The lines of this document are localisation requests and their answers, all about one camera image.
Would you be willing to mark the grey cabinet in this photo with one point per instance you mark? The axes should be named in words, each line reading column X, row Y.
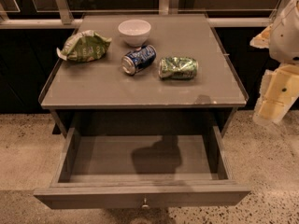
column 103, row 84

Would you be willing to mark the metal window frame rail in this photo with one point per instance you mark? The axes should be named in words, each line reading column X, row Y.
column 56, row 14

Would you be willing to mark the crushed green can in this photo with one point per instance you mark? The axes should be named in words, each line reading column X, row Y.
column 178, row 68

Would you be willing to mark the white ceramic bowl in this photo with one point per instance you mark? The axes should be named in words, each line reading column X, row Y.
column 134, row 32

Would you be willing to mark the green chip bag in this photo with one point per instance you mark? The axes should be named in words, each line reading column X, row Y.
column 84, row 47

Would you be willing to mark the metal drawer knob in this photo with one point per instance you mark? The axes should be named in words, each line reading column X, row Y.
column 145, row 204

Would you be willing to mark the blue soda can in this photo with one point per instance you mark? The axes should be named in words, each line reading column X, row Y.
column 138, row 59

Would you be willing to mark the open grey top drawer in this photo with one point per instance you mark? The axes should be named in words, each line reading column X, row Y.
column 99, row 171

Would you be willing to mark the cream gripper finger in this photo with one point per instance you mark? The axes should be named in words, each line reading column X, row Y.
column 278, row 92
column 261, row 40

